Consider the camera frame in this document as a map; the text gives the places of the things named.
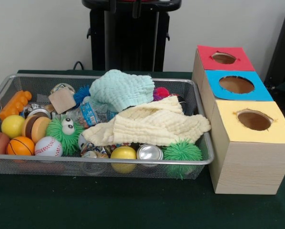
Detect mint green cloth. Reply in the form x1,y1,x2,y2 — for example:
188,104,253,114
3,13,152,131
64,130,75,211
89,70,155,113

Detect wooden box three holes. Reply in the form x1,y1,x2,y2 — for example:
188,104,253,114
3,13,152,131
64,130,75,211
192,45,285,195

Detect blue spiky ball with eyes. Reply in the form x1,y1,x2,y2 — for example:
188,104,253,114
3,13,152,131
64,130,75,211
73,85,92,106

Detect tan wooden block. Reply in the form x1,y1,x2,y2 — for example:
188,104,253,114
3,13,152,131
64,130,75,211
48,87,77,115

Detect clear plastic bottle blue label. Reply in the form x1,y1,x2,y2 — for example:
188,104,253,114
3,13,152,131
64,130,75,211
66,100,117,127

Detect pale yellow cloth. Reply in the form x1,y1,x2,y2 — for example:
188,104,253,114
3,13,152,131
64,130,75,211
82,96,212,147

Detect green spiky ball with eyes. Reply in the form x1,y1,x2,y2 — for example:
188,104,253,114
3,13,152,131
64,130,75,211
46,117,85,156

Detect small silver can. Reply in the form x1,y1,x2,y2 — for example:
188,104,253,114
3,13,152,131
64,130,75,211
137,144,164,167

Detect yellow ball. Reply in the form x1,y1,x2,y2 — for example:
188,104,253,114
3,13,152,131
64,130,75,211
110,146,137,174

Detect plain green spiky ball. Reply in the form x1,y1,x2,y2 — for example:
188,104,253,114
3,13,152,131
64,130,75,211
163,139,203,179

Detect black chair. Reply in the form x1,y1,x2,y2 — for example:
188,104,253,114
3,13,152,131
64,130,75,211
264,5,285,94

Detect white baseball toy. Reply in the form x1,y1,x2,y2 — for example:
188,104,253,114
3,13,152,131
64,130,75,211
34,136,63,157

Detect orange basketball toy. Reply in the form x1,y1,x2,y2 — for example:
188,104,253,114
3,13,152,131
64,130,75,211
7,136,35,156

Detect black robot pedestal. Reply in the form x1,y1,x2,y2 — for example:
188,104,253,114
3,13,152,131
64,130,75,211
82,0,182,72

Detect shallow wire mesh bin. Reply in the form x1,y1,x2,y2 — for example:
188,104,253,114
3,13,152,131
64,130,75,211
0,73,215,180

